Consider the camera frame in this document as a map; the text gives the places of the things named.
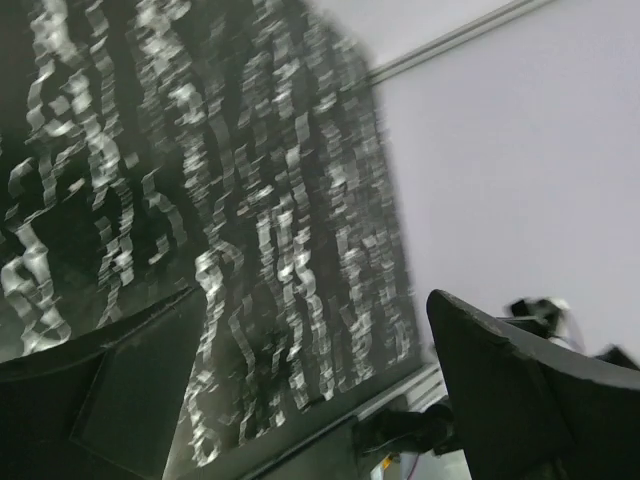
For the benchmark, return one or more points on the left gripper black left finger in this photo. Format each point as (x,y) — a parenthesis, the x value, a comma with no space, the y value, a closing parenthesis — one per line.
(106,404)

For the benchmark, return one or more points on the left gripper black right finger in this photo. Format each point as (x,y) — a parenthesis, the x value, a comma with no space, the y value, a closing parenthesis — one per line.
(526,408)

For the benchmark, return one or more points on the black marbled table mat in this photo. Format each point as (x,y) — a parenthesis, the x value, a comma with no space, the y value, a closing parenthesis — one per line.
(231,147)

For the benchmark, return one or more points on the aluminium frame rail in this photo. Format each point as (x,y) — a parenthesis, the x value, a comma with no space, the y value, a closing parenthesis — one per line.
(455,38)

